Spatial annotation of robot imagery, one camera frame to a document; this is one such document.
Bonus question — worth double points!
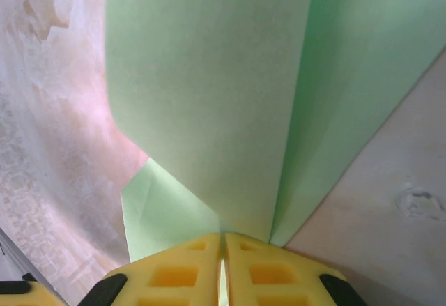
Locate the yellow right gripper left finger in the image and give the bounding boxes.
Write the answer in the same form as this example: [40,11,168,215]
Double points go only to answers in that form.
[79,231,223,306]

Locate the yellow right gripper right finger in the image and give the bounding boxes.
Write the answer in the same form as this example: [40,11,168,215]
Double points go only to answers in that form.
[222,231,363,306]

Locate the light green paper sheet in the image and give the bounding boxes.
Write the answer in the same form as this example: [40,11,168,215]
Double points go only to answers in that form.
[104,0,446,306]

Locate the long aluminium mounting rail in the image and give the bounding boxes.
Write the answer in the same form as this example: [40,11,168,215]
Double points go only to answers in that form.
[0,227,48,286]

